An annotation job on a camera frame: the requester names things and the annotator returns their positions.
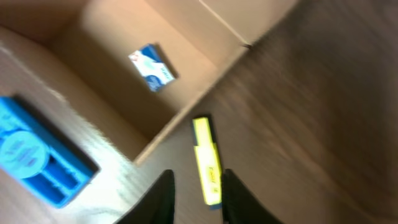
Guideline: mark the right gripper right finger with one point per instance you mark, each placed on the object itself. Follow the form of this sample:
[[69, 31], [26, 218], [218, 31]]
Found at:
[[239, 206]]

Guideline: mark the small blue white box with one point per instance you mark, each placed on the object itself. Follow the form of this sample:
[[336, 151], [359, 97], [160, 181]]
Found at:
[[151, 67]]

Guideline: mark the blue plastic tray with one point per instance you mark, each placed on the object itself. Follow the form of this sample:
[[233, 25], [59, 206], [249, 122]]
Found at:
[[33, 156]]

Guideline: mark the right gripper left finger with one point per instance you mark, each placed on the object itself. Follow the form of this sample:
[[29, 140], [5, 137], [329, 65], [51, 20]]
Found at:
[[157, 205]]

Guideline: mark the cardboard box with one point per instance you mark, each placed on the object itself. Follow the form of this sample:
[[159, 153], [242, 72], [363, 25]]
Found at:
[[69, 61]]

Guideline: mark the yellow highlighter pen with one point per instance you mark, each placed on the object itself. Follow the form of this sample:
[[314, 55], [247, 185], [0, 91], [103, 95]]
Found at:
[[208, 161]]

